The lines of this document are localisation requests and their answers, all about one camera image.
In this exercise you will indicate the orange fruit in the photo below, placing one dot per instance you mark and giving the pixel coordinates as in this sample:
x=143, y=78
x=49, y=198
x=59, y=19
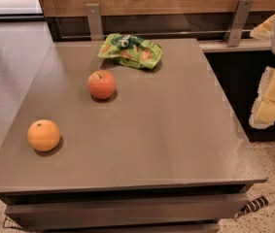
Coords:
x=43, y=135

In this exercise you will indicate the green snack bag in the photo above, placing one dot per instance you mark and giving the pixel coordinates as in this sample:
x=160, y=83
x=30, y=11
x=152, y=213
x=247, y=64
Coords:
x=131, y=51

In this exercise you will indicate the red apple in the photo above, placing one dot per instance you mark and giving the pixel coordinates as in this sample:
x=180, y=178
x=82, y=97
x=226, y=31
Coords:
x=101, y=84

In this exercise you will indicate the right metal bracket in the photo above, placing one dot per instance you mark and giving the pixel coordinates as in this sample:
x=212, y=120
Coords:
x=233, y=35

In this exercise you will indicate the metal bracket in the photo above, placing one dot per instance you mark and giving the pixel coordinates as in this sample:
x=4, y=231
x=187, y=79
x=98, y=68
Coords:
x=94, y=21
x=233, y=35

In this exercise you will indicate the left metal bracket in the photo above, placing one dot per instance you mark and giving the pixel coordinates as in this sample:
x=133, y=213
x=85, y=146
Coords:
x=94, y=21

